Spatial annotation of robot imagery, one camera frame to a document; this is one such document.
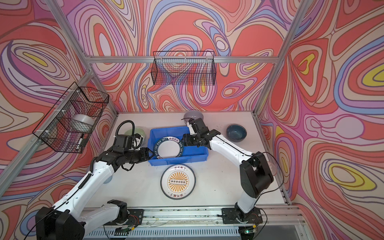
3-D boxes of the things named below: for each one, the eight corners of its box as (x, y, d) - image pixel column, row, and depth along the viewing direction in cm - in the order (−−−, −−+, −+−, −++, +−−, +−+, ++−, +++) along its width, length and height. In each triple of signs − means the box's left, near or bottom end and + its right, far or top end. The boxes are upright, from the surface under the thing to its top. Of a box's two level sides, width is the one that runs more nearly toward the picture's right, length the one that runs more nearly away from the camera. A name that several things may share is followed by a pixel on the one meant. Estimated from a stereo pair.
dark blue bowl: (227, 142, 103) (229, 137, 99) (225, 129, 111) (226, 124, 107) (246, 142, 103) (248, 137, 99) (242, 129, 111) (244, 124, 107)
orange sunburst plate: (159, 199, 80) (158, 197, 78) (163, 166, 92) (163, 164, 90) (195, 199, 80) (195, 197, 78) (195, 166, 92) (195, 164, 90)
